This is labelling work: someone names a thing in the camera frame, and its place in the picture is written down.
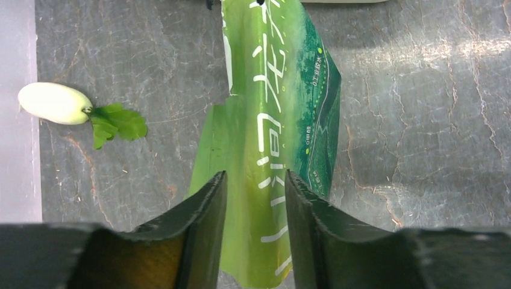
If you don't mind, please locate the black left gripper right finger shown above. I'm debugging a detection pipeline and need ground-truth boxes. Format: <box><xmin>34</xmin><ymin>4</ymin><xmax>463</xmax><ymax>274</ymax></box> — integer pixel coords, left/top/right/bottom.
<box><xmin>285</xmin><ymin>171</ymin><xmax>510</xmax><ymax>288</ymax></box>

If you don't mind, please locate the green litter bag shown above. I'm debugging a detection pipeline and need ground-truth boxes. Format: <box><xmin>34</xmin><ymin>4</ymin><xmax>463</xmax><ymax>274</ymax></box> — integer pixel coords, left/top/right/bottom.
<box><xmin>189</xmin><ymin>1</ymin><xmax>341</xmax><ymax>288</ymax></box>

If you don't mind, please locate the white toy radish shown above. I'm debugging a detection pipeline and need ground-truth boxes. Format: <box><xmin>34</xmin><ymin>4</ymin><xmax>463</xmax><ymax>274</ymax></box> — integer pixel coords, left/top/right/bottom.
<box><xmin>17</xmin><ymin>82</ymin><xmax>148</xmax><ymax>149</ymax></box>

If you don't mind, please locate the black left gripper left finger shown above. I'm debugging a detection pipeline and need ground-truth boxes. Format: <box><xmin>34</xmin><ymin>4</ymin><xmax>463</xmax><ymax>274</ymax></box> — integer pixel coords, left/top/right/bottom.
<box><xmin>1</xmin><ymin>171</ymin><xmax>227</xmax><ymax>288</ymax></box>

